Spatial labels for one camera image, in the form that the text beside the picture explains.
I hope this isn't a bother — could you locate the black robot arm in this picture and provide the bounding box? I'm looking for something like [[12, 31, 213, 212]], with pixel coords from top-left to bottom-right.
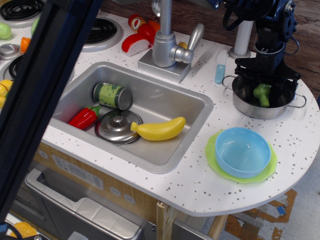
[[0, 0, 102, 232]]

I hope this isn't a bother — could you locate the orange toy carrot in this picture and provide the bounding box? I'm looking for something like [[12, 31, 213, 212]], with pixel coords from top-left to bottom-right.
[[20, 37, 31, 54]]

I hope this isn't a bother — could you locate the small yellow toy piece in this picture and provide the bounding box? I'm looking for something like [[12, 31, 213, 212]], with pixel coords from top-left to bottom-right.
[[177, 42, 188, 50]]

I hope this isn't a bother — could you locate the green toy broccoli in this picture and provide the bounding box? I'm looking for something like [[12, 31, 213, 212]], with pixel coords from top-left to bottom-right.
[[253, 83, 271, 108]]

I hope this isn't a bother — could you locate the light blue plastic bowl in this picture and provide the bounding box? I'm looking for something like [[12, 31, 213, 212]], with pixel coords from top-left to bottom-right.
[[214, 127, 272, 179]]

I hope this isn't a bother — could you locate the back left stove burner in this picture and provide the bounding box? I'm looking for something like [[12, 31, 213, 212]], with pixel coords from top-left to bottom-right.
[[0, 0, 47, 29]]

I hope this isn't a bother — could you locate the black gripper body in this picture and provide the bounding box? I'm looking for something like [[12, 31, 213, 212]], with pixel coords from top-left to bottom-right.
[[235, 46, 301, 91]]

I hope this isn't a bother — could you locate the yellow toy bell pepper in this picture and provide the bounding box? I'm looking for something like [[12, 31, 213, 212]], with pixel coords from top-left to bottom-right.
[[0, 79, 14, 109]]

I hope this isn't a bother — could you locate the green plastic plate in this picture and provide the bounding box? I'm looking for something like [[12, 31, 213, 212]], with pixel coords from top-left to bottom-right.
[[204, 129, 277, 184]]

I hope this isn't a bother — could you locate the black stove burner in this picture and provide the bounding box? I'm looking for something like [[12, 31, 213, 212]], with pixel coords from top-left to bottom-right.
[[81, 17, 124, 53], [0, 55, 24, 81]]

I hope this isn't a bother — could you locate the stainless steel pan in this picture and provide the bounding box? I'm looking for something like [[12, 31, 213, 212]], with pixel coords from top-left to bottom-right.
[[221, 75, 307, 120]]

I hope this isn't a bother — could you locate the yellow toy on floor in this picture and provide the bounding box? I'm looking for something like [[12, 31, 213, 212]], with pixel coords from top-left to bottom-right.
[[9, 222, 38, 240]]

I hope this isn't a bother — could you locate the silver toy faucet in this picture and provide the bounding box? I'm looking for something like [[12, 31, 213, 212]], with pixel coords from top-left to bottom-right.
[[137, 0, 205, 83]]

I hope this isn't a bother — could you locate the green toy cabbage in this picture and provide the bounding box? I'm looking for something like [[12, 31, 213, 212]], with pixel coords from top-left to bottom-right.
[[30, 17, 40, 36]]

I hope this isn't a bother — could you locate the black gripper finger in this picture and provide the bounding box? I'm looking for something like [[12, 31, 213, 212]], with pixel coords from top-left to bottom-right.
[[269, 84, 289, 105], [241, 76, 259, 103]]

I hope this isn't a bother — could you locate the silver toy oven door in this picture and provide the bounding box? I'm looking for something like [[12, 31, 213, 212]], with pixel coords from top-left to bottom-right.
[[24, 168, 157, 240]]

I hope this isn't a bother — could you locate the light green toy apple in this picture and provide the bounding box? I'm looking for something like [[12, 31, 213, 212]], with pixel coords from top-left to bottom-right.
[[0, 22, 12, 40]]

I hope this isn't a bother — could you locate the blue handled toy knife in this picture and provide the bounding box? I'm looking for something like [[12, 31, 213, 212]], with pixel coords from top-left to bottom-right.
[[214, 49, 228, 84]]

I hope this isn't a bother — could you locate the red toy chili pepper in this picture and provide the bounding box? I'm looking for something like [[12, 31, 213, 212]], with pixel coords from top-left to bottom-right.
[[68, 105, 101, 130]]

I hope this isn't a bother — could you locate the yellow toy banana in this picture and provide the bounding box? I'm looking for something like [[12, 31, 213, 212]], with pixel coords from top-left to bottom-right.
[[130, 117, 186, 141]]

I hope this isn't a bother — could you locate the silver stove knob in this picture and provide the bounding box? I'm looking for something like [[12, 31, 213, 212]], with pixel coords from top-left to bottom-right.
[[0, 43, 22, 61]]

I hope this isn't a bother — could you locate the red toy ketchup bottle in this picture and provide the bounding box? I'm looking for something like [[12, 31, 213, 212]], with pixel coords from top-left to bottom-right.
[[128, 14, 161, 45]]

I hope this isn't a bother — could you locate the grey vertical pole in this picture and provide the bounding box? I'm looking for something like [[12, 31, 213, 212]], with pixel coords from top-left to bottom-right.
[[229, 21, 254, 59]]

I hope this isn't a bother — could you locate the middle black stove burner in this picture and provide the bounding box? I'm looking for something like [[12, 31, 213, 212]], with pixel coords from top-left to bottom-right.
[[81, 17, 124, 53]]

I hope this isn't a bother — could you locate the green labelled toy can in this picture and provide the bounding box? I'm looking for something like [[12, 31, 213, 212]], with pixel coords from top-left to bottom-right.
[[93, 82, 133, 110]]

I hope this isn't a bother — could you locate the red white toy sushi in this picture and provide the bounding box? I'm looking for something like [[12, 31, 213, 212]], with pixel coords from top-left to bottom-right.
[[121, 33, 153, 57]]

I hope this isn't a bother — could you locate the silver toy sink basin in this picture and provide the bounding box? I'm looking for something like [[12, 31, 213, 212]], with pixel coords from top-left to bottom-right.
[[50, 62, 214, 174]]

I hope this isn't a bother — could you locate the front black stove burner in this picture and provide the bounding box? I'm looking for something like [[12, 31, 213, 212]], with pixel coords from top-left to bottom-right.
[[0, 55, 24, 81]]

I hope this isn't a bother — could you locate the steel pot lid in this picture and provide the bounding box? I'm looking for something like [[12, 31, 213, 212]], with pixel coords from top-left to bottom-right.
[[94, 109, 143, 145]]

